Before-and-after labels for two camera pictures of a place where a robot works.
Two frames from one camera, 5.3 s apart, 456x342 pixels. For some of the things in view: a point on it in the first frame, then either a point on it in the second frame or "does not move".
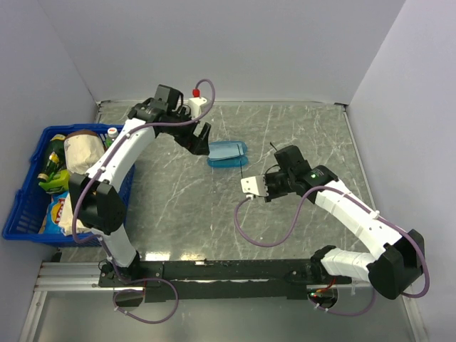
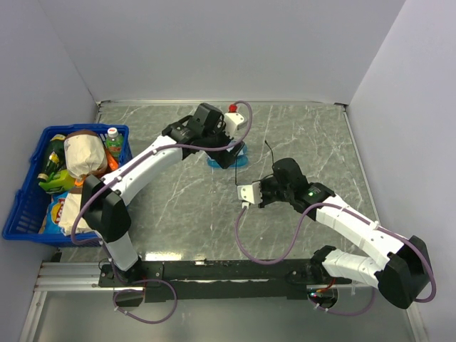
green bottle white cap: [112, 132] does not move
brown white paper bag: [83, 149] does not move
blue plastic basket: [23, 222] does not move
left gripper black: [192, 143] -> [225, 158]
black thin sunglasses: [276, 155] -> [236, 169]
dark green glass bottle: [55, 160] does not move
